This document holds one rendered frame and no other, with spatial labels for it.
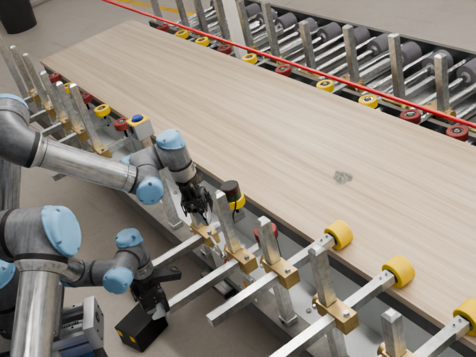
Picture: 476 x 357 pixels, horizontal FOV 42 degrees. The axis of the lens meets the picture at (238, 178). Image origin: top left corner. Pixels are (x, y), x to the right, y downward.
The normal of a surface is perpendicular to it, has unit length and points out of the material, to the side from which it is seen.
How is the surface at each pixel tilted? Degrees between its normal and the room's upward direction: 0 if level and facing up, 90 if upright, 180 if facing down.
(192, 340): 0
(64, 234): 86
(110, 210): 0
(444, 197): 0
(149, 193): 90
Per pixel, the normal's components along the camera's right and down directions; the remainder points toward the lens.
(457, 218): -0.22, -0.81
